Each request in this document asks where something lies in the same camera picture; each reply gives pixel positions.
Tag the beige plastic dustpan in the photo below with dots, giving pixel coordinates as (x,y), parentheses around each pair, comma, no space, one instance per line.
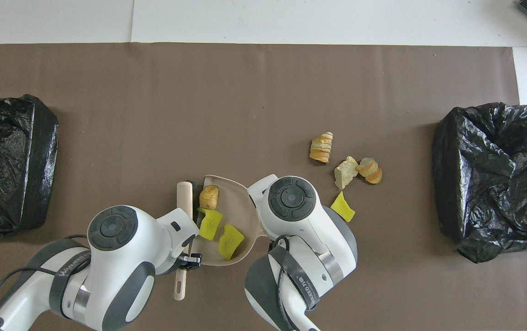
(235,207)

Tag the yellow sponge wedge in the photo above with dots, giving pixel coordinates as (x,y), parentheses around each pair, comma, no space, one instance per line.
(230,242)

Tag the crumpled black bagged bin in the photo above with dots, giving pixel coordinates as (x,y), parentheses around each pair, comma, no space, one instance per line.
(474,151)

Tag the large toy croissant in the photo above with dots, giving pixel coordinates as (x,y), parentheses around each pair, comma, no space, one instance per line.
(321,147)

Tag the empty black bagged bin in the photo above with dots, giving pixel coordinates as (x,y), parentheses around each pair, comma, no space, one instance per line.
(10,184)

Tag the brown bread roll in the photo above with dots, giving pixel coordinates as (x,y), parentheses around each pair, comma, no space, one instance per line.
(209,196)

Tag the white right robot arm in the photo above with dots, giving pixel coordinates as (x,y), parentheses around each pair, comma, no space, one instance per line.
(291,197)

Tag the notched yellow sponge piece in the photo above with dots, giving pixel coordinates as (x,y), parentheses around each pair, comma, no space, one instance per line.
(210,224)

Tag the small toy croissant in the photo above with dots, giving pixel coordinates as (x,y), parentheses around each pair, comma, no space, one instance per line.
(370,170)

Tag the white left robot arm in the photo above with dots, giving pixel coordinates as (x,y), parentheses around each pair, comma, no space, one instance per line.
(114,227)

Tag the brown paper table mat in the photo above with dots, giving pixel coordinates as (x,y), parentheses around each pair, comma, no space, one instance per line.
(263,59)

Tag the pale bread chunk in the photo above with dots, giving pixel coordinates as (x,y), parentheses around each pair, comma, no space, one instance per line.
(345,173)

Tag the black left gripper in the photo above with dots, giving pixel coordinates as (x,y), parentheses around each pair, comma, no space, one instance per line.
(190,261)

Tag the beige hand brush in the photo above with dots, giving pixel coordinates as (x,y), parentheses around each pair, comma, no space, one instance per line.
(184,197)

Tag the small yellow sponge piece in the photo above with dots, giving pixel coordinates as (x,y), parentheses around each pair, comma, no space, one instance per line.
(343,209)

